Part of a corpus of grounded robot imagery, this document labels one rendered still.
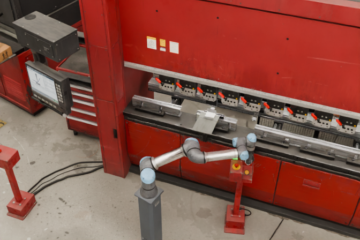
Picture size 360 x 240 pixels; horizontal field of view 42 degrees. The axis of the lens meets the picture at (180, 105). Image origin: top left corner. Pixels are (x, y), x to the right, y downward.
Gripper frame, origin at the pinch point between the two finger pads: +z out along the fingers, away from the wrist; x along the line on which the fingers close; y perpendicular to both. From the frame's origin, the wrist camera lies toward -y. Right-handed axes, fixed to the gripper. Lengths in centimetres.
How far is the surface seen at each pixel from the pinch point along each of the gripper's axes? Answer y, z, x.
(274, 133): 30.7, -10.2, -21.5
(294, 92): 31, -60, -32
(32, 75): 23, -64, 188
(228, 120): 41.7, -9.5, 19.9
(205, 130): 22.3, -14.3, 39.1
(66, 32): 26, -109, 151
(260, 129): 33.8, -10.2, -9.1
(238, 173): -5.6, 6.0, 7.5
